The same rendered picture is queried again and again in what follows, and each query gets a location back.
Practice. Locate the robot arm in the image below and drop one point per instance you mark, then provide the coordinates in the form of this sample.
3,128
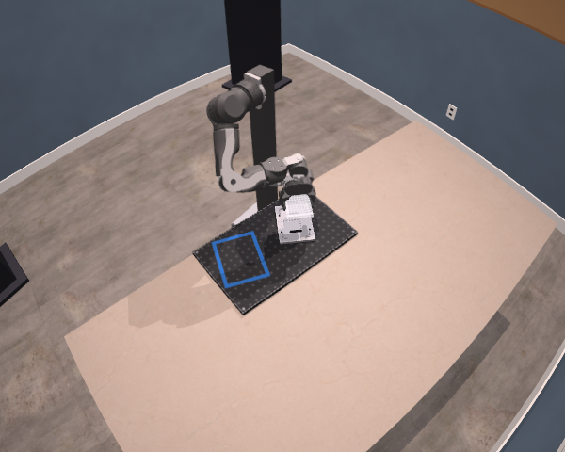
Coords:
229,108

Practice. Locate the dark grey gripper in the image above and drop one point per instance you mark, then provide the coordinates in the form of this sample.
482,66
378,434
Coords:
293,188

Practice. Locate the blue rectangular tape outline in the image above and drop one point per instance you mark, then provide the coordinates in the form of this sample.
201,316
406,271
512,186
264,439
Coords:
258,250

